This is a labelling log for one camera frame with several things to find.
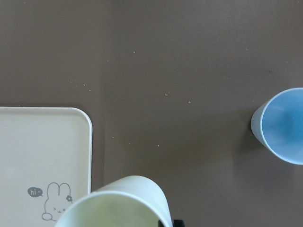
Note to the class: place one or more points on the cream rabbit tray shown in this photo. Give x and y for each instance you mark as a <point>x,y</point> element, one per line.
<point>45,163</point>

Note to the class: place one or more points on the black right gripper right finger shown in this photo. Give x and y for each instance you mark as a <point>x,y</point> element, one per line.
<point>178,223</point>

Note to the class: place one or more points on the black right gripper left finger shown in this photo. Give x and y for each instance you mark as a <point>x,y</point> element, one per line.
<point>160,224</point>

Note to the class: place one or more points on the pale yellow plastic cup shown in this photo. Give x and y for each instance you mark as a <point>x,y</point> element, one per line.
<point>132,201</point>

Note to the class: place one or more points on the blue plastic cup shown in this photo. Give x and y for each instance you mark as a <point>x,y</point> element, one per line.
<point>278,125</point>

